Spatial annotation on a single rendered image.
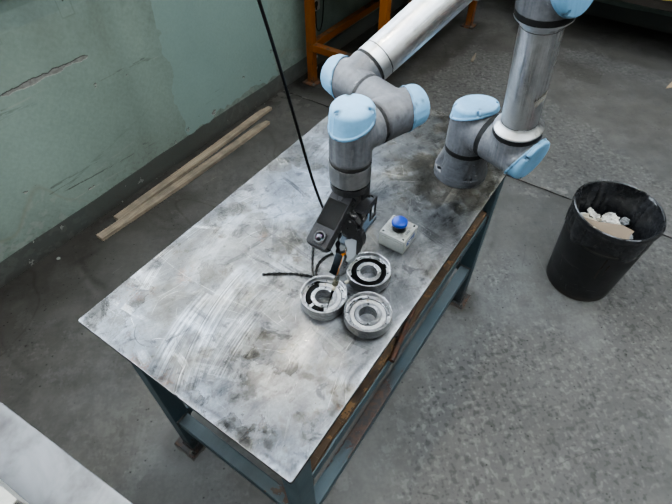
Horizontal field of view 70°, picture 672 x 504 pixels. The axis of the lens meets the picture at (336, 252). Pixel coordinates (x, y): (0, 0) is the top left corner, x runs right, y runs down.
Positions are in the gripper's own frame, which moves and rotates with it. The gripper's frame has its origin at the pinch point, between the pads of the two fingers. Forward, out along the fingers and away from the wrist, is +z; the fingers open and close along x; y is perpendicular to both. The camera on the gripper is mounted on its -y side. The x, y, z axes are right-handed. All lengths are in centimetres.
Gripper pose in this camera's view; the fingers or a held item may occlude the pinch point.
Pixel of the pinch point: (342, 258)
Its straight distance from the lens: 100.9
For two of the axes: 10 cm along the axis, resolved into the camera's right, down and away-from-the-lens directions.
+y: 5.2, -6.4, 5.6
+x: -8.5, -3.9, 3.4
